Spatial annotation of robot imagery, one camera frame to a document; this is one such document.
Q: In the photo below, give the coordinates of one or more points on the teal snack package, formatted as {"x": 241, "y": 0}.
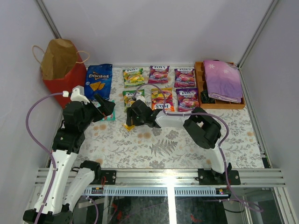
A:
{"x": 111, "y": 117}

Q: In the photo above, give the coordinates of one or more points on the green snack package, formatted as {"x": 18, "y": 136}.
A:
{"x": 133, "y": 77}

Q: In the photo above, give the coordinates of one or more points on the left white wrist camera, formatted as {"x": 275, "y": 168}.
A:
{"x": 77, "y": 95}

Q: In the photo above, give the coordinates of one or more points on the blue Doritos chip bag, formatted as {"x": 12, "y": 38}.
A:
{"x": 98, "y": 81}

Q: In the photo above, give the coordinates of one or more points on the purple candy bag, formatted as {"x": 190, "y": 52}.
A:
{"x": 187, "y": 99}
{"x": 184, "y": 77}
{"x": 158, "y": 74}

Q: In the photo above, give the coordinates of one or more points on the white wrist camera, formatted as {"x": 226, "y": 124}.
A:
{"x": 77, "y": 95}
{"x": 139, "y": 97}

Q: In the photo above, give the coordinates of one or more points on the orange snack package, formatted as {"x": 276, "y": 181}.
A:
{"x": 160, "y": 99}

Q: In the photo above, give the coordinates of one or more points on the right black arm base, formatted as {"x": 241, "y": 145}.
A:
{"x": 210, "y": 177}

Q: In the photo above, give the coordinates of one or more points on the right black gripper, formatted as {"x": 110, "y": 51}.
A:
{"x": 131, "y": 113}

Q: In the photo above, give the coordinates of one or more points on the black item in tray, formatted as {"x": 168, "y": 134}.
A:
{"x": 205, "y": 99}

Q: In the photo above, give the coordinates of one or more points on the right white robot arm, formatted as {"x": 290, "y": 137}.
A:
{"x": 208, "y": 131}

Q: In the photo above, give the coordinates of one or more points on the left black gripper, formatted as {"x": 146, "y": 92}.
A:
{"x": 98, "y": 109}

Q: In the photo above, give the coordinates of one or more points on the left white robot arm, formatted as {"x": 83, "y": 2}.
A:
{"x": 57, "y": 201}

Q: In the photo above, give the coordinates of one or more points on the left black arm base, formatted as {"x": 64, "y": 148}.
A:
{"x": 105, "y": 177}

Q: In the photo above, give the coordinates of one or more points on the yellow snack bar packet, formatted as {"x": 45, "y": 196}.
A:
{"x": 128, "y": 128}

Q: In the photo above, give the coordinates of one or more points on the aluminium front rail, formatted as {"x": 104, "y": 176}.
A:
{"x": 250, "y": 178}

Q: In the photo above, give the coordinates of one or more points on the red paper bag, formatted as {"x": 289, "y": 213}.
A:
{"x": 63, "y": 66}

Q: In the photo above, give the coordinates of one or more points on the floral table mat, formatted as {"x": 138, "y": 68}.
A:
{"x": 113, "y": 146}

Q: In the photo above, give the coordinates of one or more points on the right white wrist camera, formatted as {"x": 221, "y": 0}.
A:
{"x": 139, "y": 97}

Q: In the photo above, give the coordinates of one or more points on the wooden compartment tray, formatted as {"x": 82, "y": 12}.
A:
{"x": 201, "y": 85}

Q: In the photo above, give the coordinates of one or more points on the blue slotted cable duct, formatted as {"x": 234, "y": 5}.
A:
{"x": 154, "y": 191}

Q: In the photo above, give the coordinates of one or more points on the purple star cloth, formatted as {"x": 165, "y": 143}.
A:
{"x": 223, "y": 81}

